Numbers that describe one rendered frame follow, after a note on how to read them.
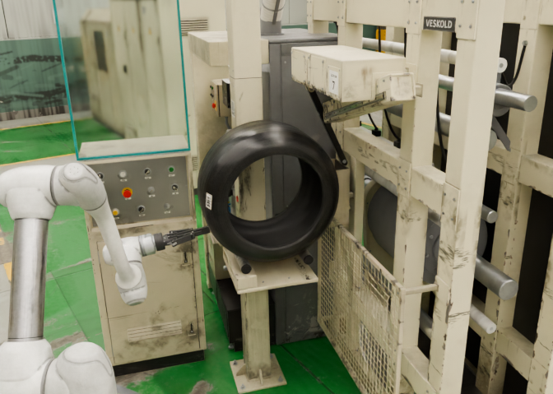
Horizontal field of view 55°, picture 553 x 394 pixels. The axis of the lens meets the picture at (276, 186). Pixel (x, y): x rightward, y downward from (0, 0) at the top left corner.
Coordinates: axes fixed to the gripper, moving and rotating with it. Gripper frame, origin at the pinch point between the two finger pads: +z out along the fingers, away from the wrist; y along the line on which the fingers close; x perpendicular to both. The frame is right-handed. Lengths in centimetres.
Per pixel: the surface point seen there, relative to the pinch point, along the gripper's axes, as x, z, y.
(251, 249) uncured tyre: 8.4, 17.9, -12.5
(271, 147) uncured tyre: -33.3, 33.7, -12.7
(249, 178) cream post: -9.6, 28.9, 24.8
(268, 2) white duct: -85, 64, 73
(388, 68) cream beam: -60, 75, -38
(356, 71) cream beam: -61, 63, -37
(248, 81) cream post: -55, 36, 24
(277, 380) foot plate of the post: 108, 24, 22
